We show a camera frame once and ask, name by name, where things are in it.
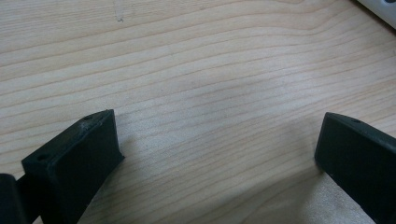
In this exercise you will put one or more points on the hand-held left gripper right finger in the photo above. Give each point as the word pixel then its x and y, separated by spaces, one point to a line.
pixel 361 161

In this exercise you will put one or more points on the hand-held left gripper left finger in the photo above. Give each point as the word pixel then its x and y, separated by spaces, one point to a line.
pixel 74 168

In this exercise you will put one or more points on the white object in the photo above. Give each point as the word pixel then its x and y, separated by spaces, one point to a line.
pixel 381 9

